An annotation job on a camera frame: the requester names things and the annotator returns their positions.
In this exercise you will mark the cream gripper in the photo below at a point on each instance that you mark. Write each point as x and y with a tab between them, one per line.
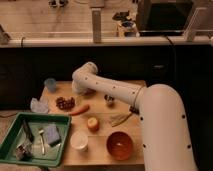
78	100

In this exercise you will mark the dark red grape bunch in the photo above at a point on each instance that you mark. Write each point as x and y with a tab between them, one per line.
65	104

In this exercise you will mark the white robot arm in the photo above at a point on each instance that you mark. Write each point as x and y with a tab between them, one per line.
165	134

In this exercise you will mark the purple bowl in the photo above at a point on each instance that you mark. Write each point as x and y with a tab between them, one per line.
89	91

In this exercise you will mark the red bowl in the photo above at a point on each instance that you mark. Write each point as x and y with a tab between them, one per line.
119	145

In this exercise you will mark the orange carrot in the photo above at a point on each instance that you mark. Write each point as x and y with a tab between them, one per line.
80	110

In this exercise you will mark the orange yellow fruit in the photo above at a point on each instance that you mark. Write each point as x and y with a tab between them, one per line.
93	124

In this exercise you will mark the small metal cup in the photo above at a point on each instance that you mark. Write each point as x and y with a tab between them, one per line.
109	100

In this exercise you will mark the blue plastic cup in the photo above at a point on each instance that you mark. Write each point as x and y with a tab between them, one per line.
50	84

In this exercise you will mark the white plastic cup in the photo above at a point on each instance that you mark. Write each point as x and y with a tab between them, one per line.
79	141

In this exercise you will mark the clear crumpled plastic bag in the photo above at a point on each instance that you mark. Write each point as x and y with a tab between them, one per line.
39	106

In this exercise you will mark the blue sponge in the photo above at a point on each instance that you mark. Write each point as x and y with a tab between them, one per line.
52	135

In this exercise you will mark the white plastic spoon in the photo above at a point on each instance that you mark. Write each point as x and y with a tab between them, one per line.
41	131

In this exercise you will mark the black spatula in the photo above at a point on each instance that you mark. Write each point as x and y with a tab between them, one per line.
28	132

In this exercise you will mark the green plastic tray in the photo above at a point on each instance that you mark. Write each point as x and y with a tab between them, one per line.
15	136

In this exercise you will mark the crumpled metal foil object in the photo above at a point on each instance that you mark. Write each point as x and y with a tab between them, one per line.
23	151

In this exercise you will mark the black monitor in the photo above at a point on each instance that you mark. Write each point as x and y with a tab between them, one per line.
166	17

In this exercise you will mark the white post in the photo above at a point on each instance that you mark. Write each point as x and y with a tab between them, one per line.
96	25

